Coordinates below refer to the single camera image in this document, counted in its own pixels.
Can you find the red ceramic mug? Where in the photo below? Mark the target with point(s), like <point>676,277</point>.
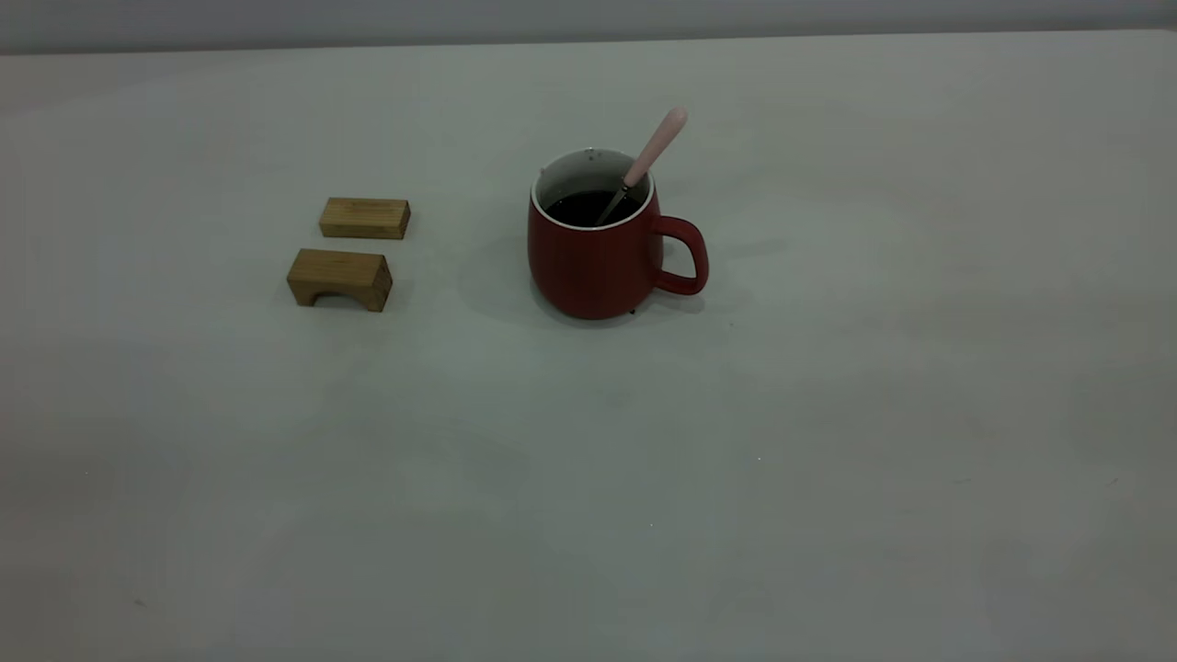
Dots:
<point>588,276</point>

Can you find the black coffee liquid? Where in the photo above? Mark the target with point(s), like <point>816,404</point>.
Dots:
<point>575,210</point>

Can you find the flat wooden block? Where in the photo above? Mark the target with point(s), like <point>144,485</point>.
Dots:
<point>363,219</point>

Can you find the arched wooden block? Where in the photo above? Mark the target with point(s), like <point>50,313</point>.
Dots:
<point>340,271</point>

